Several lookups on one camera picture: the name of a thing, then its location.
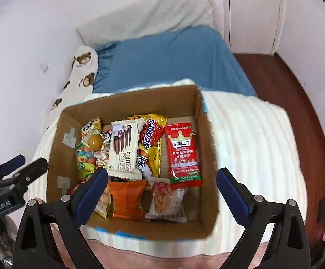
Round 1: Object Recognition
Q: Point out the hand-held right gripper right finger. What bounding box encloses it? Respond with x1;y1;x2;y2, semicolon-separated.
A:
216;167;312;269

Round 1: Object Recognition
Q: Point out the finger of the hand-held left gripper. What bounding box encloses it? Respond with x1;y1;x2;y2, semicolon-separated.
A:
0;158;49;194
0;155;26;185

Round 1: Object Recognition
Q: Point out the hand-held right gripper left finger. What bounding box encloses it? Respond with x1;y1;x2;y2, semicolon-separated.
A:
12;167;109;269

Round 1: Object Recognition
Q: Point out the white yellow biscuit packet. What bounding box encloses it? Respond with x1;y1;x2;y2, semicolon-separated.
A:
92;183;113;219

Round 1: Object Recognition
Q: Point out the orange snack packet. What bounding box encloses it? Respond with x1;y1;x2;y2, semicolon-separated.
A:
108;179;148;219

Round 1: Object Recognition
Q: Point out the colourful candy bag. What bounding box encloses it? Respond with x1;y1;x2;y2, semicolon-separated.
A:
76;117;110;180

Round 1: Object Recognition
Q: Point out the brown cardboard box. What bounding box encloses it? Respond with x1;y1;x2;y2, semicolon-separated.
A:
45;84;222;241

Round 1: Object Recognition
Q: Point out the white chocolate biscuit packet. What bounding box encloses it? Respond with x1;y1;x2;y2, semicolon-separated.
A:
107;119;146;181

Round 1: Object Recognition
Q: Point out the white granola bar packet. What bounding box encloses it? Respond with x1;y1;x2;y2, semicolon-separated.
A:
144;177;188;223

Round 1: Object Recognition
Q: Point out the yellow instant noodle packet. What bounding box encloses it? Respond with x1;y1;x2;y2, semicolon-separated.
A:
127;113;169;178

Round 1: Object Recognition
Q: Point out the small red snack packet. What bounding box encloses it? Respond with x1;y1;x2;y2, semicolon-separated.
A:
69;181;89;195

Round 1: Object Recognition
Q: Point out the white bear print pillow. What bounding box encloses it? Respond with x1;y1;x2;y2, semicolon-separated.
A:
43;45;99;131

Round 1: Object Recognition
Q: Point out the blue bed sheet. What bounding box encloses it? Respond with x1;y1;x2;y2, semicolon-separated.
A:
91;25;258;97

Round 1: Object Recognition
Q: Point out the white door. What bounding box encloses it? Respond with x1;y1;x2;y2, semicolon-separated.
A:
221;0;287;56

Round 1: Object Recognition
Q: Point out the grey pillow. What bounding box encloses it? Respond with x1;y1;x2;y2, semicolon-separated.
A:
76;0;215;48

